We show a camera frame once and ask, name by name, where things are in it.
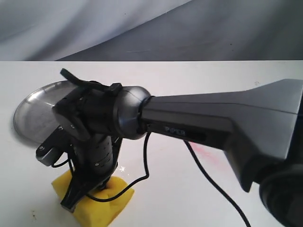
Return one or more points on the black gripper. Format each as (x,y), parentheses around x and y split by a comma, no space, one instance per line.
(87,116)

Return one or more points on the yellow sponge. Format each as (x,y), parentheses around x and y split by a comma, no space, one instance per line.
(90,213)

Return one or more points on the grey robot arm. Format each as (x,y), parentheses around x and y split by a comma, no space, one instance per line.
(260,130)

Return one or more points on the round steel plate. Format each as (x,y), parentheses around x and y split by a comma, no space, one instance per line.
(33,119)

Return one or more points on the white backdrop cloth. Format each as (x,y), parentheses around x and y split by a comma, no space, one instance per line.
(151,30)

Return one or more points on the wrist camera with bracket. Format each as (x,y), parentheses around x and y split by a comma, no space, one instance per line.
(57,143)

